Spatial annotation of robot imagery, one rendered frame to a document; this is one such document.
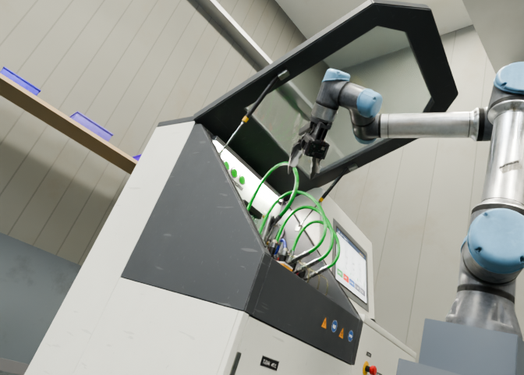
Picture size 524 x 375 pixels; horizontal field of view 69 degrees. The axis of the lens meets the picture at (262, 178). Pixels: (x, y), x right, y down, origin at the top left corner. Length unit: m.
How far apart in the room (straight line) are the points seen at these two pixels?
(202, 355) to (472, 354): 0.61
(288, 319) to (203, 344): 0.26
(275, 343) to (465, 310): 0.49
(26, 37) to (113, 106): 0.88
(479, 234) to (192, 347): 0.73
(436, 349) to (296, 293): 0.42
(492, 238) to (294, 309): 0.58
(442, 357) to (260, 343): 0.43
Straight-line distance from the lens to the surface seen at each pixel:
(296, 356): 1.24
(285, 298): 1.14
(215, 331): 1.05
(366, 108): 1.13
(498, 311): 1.00
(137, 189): 1.65
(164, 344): 1.17
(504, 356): 0.93
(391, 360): 1.95
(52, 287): 3.74
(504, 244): 0.89
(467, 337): 0.95
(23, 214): 3.66
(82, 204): 3.78
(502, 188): 0.97
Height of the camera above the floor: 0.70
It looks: 24 degrees up
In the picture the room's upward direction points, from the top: 20 degrees clockwise
